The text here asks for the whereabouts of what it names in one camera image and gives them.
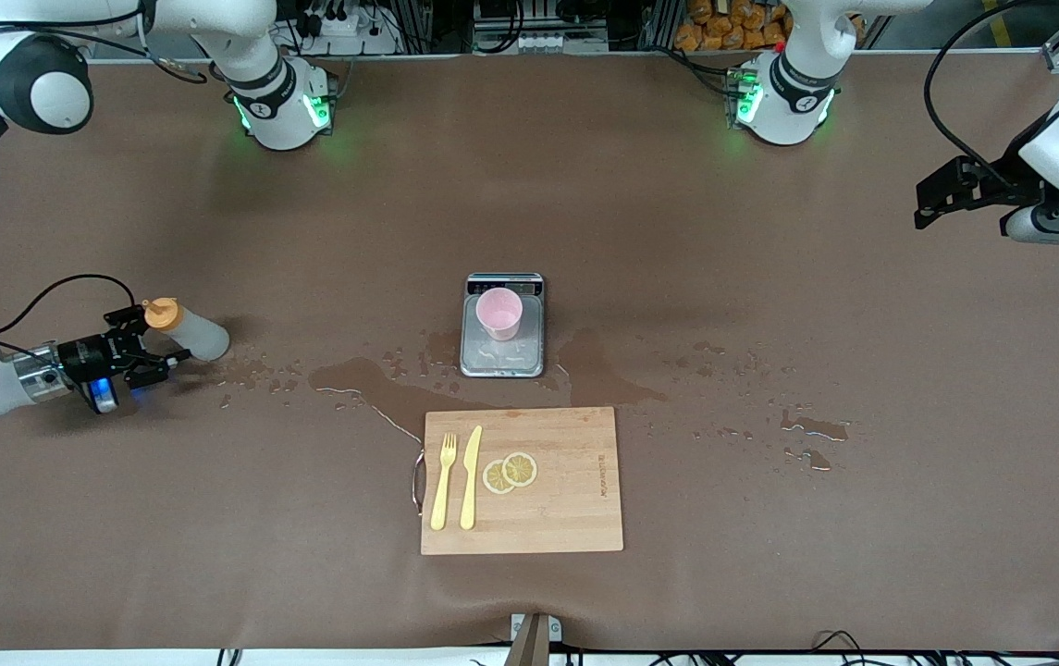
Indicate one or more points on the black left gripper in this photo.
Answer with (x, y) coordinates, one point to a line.
(997, 183)

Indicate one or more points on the silver kitchen scale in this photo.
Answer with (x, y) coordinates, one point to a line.
(529, 356)

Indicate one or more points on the yellow plastic knife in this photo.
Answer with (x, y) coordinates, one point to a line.
(470, 481)

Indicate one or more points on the wooden cutting board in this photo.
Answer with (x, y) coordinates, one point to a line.
(566, 499)

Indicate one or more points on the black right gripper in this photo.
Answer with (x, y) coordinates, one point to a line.
(88, 356)

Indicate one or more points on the white power strip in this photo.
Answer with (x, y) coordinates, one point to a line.
(344, 32)

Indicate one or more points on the translucent sauce bottle orange cap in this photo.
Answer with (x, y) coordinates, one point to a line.
(201, 335)

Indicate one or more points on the lemon slice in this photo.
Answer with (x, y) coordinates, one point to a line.
(494, 479)
(520, 468)

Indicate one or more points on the metal table edge bracket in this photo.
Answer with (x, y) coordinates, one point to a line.
(535, 638)

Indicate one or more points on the orange snack packs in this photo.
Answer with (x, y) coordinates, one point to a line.
(732, 28)

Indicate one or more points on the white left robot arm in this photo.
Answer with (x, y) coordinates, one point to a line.
(783, 106)

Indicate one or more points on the yellow plastic fork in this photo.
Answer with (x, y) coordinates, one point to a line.
(441, 490)

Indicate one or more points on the pink plastic cup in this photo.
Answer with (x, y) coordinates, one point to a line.
(499, 314)

